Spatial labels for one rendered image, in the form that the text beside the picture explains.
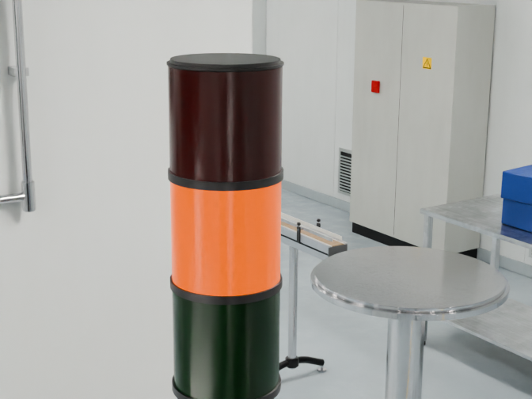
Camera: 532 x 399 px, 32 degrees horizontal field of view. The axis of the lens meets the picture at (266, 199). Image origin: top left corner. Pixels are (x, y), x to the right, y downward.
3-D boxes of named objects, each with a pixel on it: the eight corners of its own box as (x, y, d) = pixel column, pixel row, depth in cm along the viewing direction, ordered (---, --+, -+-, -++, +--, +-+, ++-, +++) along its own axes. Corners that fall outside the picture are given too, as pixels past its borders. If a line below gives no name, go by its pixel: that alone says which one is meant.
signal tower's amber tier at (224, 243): (206, 305, 39) (205, 193, 37) (153, 273, 43) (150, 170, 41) (302, 284, 41) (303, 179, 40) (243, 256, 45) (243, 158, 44)
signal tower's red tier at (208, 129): (205, 189, 37) (203, 74, 36) (150, 167, 41) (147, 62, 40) (303, 175, 40) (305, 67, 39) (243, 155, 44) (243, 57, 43)
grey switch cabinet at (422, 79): (440, 268, 740) (455, 6, 688) (346, 232, 837) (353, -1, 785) (478, 259, 763) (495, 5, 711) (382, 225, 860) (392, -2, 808)
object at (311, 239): (349, 258, 495) (350, 229, 491) (325, 263, 486) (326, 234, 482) (82, 145, 785) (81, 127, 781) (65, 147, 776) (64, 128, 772)
